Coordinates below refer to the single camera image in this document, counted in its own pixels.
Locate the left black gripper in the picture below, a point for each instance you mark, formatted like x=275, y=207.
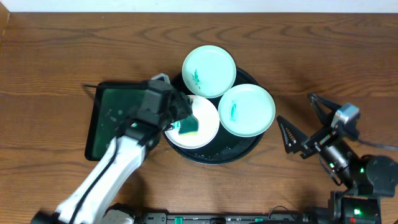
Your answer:
x=181, y=107

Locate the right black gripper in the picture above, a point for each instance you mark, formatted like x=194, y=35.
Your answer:
x=313, y=145

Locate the green scrubbing sponge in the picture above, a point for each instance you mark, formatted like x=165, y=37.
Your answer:
x=188, y=126

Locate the white plate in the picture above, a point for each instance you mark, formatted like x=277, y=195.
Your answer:
x=208, y=122

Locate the mint green plate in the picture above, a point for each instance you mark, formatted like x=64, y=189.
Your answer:
x=246, y=110
x=209, y=71

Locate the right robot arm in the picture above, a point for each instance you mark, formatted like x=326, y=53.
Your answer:
x=367, y=178

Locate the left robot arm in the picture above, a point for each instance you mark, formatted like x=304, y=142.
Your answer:
x=138, y=134

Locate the rectangular black tray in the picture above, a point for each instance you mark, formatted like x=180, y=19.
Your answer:
x=113, y=103

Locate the round black tray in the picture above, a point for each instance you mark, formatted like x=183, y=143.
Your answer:
x=224, y=147

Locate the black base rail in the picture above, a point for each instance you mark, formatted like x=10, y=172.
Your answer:
x=120, y=217

